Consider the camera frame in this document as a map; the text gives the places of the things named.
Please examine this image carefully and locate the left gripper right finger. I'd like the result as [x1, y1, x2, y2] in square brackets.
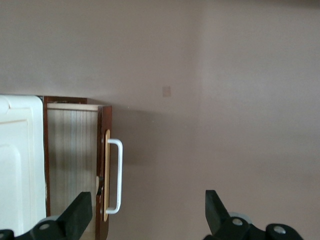
[204, 189, 266, 240]

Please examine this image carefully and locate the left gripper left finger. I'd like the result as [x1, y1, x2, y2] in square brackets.
[13, 191, 93, 240]

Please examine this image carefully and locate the white drawer handle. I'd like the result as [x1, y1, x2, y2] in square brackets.
[106, 138, 124, 215]

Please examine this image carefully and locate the dark wood drawer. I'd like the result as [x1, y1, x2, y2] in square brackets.
[42, 96, 113, 240]

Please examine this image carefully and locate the white cabinet body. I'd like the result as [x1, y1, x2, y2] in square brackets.
[0, 94, 47, 231]

